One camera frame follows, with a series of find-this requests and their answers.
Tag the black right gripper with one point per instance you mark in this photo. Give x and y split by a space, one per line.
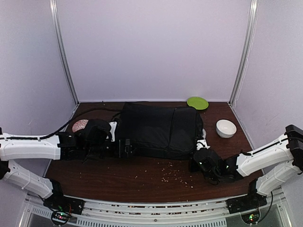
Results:
192 166

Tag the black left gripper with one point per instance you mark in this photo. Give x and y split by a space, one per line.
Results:
126 152

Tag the black student backpack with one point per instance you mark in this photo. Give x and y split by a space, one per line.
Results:
160 132

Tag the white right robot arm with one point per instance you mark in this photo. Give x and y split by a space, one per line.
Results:
285 154

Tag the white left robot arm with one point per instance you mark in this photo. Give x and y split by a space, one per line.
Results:
17 149

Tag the white bowl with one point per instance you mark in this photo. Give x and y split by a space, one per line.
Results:
225 129

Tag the green plate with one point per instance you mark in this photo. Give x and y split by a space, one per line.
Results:
198 103

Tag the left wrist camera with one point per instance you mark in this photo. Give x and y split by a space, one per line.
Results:
115 130

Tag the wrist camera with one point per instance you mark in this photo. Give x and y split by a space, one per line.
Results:
202 144
115 130

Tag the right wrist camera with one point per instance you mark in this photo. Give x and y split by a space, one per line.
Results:
202 144

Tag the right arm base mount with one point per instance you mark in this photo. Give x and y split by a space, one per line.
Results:
247 202

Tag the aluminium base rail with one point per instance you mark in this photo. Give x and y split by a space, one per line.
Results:
207 213

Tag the right aluminium frame post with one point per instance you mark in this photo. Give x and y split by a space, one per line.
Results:
252 18

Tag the aluminium frame post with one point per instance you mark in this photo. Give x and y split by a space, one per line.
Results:
62 52
252 18

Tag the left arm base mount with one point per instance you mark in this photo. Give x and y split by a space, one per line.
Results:
65 204

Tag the left aluminium frame post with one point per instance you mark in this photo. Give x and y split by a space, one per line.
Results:
62 52

